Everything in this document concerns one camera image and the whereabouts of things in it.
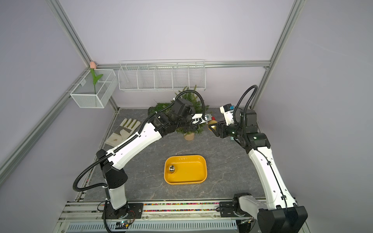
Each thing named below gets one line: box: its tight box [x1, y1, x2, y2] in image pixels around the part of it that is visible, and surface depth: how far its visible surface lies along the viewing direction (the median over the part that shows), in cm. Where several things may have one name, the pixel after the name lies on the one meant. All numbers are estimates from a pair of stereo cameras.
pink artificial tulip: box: [89, 61, 104, 95], surface depth 92 cm
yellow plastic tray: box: [163, 154, 208, 185], surface depth 87 cm
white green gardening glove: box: [104, 118, 142, 147], surface depth 108 cm
